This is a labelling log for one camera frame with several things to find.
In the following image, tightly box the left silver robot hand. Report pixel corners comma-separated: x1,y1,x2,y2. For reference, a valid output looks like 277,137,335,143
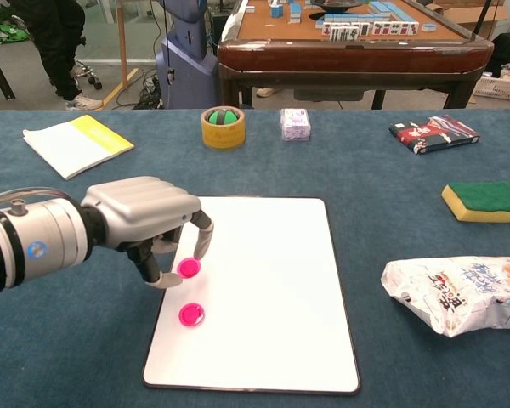
80,176,216,289

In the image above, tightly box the pink disc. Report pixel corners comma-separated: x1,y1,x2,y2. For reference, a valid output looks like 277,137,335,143
178,302,207,328
176,257,202,280

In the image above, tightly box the white rectangular board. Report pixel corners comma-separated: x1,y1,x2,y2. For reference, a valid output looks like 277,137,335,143
141,195,362,396

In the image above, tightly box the white and yellow notebook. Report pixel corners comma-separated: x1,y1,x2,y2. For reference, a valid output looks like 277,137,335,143
22,114,135,181

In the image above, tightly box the brown packing tape roll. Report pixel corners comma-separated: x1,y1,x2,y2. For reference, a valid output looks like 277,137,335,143
200,105,247,150

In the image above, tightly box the green and black ball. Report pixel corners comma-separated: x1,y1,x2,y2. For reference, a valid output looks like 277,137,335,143
207,108,241,126

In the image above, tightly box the white sneaker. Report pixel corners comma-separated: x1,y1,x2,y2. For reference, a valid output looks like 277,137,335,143
65,93,105,111

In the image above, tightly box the clear box of purple clips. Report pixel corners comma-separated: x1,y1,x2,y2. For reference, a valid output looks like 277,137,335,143
280,107,313,142

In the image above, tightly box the person in black trousers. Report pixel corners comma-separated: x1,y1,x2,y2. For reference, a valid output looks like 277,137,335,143
8,0,86,101

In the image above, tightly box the green fabric pile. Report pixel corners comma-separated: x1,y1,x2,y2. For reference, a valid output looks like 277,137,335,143
0,23,31,46

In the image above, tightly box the blue table cloth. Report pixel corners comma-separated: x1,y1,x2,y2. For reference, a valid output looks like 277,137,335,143
0,108,510,408

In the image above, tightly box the brown mahjong table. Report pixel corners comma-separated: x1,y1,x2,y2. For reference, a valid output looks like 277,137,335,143
216,0,496,111

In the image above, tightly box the black bowl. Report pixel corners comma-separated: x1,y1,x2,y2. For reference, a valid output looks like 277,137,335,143
309,0,365,11

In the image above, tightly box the mahjong tile row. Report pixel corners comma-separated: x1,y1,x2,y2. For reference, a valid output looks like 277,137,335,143
321,20,421,43

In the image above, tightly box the dark printed card box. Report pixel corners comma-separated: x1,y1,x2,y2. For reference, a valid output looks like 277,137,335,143
388,114,481,156

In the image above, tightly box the white snack bag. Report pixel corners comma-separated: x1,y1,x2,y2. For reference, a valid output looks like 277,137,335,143
380,254,510,339

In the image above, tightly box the green and yellow sponge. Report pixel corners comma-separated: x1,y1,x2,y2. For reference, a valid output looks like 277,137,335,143
440,181,510,224

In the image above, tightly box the cardboard box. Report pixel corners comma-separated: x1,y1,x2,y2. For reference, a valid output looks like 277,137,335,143
433,0,510,26

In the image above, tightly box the white plastic basket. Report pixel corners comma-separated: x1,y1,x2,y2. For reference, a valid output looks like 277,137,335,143
471,75,510,103

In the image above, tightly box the black floor cable bundle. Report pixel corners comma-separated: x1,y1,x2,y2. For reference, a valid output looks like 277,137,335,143
131,70,162,111

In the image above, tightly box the blue machine pedestal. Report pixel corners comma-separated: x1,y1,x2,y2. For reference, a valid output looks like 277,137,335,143
155,0,222,111

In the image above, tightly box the wooden post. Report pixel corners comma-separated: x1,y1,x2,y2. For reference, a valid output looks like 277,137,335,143
116,0,129,88

